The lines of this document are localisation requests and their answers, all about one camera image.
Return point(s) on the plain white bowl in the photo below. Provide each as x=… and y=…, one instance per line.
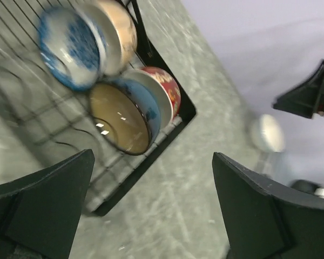
x=266, y=134

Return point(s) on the cream bowl with brown outside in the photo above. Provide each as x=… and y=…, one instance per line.
x=120, y=34

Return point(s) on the black wire dish rack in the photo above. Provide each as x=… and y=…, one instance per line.
x=43, y=122

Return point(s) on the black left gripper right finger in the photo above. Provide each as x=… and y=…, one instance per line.
x=265, y=219

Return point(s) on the brown interior dark bowl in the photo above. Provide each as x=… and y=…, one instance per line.
x=126, y=114

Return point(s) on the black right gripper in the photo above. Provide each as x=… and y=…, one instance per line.
x=305, y=99

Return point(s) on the blue white patterned bowl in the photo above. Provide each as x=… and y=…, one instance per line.
x=68, y=47

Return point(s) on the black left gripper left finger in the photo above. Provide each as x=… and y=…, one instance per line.
x=41, y=211

